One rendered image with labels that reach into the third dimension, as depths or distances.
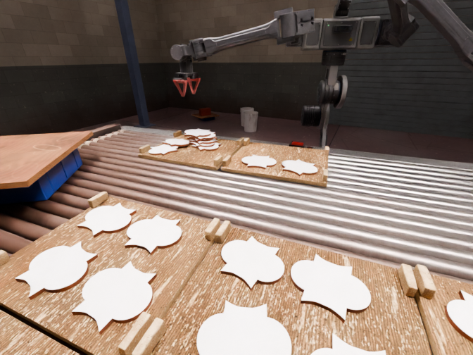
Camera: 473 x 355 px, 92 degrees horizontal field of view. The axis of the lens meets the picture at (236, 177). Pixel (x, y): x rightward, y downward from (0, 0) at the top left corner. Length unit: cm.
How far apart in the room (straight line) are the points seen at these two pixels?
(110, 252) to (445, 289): 70
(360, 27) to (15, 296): 173
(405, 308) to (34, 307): 66
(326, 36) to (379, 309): 139
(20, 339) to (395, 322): 61
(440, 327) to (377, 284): 10
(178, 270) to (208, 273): 6
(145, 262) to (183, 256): 8
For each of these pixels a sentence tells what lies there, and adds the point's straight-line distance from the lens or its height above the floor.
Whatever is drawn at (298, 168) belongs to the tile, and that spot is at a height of 95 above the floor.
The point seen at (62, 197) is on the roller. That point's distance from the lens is 98.
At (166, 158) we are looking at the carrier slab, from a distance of 108.
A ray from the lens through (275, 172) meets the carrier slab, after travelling 90.
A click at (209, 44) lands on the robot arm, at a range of 112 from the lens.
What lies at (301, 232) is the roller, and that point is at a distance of 65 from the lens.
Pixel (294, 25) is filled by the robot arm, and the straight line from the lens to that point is 105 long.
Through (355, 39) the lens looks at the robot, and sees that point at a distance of 164.
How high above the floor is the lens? 133
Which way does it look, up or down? 27 degrees down
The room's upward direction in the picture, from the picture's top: 1 degrees counter-clockwise
